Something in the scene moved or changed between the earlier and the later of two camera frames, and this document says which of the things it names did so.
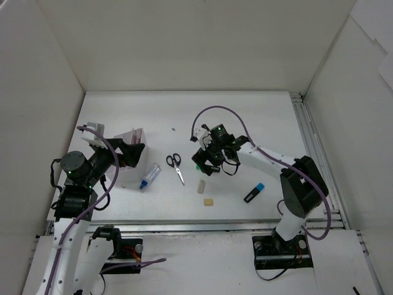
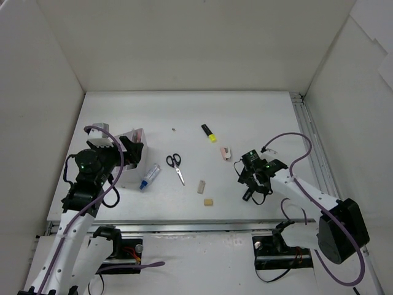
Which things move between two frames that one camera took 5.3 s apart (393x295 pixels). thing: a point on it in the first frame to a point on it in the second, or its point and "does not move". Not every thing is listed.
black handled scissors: [175, 161] does not move
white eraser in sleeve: [201, 187] does not move
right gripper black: [206, 158] to [250, 183]
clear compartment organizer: [134, 176] does not move
